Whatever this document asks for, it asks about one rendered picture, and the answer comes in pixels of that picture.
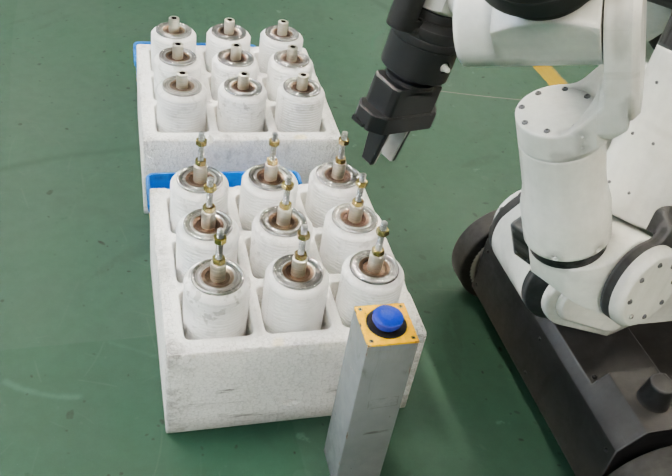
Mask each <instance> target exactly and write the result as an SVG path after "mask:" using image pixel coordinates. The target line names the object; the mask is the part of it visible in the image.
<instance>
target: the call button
mask: <svg viewBox="0 0 672 476"><path fill-rule="evenodd" d="M372 320H373V322H374V324H375V325H376V327H377V328H378V329H380V330H381V331H384V332H393V331H395V330H397V329H399V328H400V327H401V326H402V324H403V320H404V316H403V314H402V312H401V311H400V310H399V309H397V308H396V307H393V306H390V305H381V306H378V307H377V308H375V309H374V311H373V315H372Z"/></svg>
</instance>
